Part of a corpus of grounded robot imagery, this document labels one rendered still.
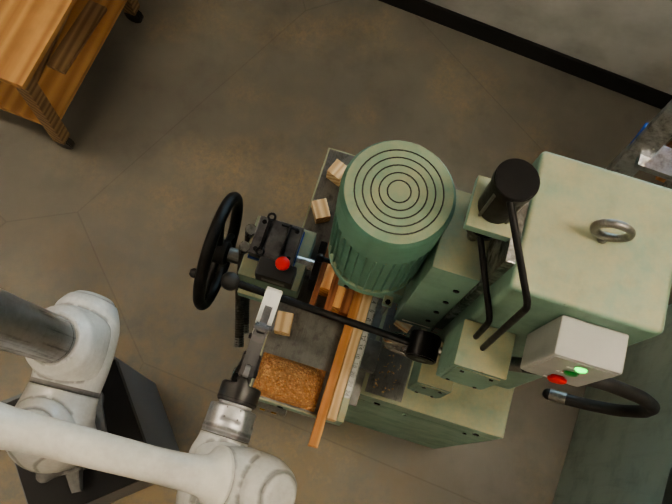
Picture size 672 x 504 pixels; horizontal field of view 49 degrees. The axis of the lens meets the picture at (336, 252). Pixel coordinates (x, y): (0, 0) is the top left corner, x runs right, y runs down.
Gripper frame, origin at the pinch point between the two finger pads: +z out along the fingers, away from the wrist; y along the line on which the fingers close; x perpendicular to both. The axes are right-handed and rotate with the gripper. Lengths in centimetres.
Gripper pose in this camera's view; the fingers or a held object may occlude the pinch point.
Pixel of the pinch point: (270, 301)
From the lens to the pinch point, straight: 141.1
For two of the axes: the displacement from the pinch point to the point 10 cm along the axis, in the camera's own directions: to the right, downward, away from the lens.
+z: 2.9, -9.1, 2.8
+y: 1.5, -2.5, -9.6
